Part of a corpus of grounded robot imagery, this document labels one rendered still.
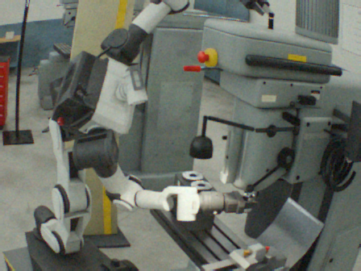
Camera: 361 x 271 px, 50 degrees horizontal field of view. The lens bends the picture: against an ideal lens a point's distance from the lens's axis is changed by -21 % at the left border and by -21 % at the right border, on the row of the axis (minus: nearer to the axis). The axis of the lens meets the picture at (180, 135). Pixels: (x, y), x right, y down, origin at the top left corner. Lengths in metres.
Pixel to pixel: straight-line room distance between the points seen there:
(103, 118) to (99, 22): 1.57
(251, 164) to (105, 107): 0.52
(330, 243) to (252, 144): 0.71
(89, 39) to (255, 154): 1.81
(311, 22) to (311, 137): 0.44
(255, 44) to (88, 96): 0.59
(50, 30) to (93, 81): 8.81
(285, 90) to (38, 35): 9.15
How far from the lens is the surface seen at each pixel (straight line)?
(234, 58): 1.36
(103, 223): 3.60
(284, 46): 1.43
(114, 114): 1.60
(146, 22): 1.75
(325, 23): 1.62
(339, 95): 1.71
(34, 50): 10.39
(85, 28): 3.05
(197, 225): 2.02
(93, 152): 1.54
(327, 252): 2.00
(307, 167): 1.68
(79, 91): 1.53
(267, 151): 1.54
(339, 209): 1.88
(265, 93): 1.43
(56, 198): 2.04
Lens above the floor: 1.99
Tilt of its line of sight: 19 degrees down
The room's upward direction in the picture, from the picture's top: 6 degrees clockwise
